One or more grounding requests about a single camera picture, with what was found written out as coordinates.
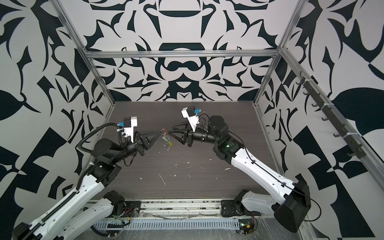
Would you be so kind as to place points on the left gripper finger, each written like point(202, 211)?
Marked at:
point(151, 136)
point(148, 144)

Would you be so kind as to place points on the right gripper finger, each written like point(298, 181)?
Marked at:
point(181, 137)
point(181, 127)

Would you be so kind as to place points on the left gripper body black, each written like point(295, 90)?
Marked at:
point(139, 146)

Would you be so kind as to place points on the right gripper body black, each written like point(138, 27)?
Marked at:
point(194, 136)

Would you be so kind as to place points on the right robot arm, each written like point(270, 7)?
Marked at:
point(231, 149)

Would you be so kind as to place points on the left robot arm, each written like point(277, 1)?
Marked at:
point(65, 220)

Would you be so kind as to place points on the small green circuit board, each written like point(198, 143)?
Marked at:
point(247, 228)

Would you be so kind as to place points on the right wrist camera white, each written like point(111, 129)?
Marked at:
point(191, 114)

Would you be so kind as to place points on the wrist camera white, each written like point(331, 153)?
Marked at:
point(191, 114)
point(126, 127)

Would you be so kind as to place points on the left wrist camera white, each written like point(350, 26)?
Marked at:
point(126, 127)

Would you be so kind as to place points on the aluminium front rail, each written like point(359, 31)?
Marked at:
point(208, 208)

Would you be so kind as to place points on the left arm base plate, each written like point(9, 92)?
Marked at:
point(129, 209)

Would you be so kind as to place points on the white slotted cable duct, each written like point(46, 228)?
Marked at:
point(187, 224)

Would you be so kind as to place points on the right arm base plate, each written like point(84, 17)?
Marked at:
point(232, 208)

